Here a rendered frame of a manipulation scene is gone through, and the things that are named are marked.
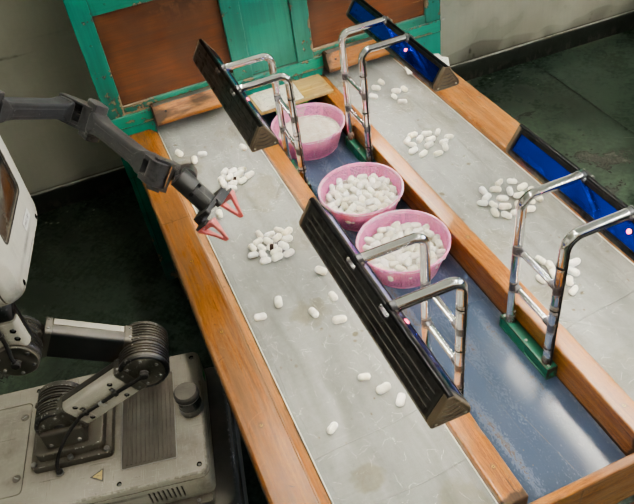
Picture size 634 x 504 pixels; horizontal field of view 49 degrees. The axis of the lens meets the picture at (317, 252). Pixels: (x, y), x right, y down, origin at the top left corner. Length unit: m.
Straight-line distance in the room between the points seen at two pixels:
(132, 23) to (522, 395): 1.71
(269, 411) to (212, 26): 1.47
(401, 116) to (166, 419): 1.31
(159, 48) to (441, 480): 1.74
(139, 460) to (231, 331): 0.45
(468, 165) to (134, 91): 1.20
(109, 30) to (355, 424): 1.57
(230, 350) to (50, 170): 2.15
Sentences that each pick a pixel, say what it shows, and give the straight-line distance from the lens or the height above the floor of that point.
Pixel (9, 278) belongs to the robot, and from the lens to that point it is 1.51.
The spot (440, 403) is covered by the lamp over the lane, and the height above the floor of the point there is 1.09.
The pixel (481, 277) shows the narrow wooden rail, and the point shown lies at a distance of 1.94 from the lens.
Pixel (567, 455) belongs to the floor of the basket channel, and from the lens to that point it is 1.68.
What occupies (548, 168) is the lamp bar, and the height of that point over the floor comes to 1.08.
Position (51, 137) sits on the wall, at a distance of 3.64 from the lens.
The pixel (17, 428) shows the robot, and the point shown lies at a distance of 2.24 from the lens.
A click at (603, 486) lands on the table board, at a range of 1.63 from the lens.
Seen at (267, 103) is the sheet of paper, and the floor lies 0.78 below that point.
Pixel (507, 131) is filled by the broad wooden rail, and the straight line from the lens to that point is 2.42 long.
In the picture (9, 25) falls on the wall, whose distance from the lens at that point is 3.41.
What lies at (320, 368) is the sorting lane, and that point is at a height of 0.74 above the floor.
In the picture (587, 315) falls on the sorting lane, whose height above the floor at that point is 0.74.
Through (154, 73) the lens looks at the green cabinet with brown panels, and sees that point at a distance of 2.63.
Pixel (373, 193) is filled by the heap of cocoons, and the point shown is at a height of 0.73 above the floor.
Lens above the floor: 2.09
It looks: 42 degrees down
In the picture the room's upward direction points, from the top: 9 degrees counter-clockwise
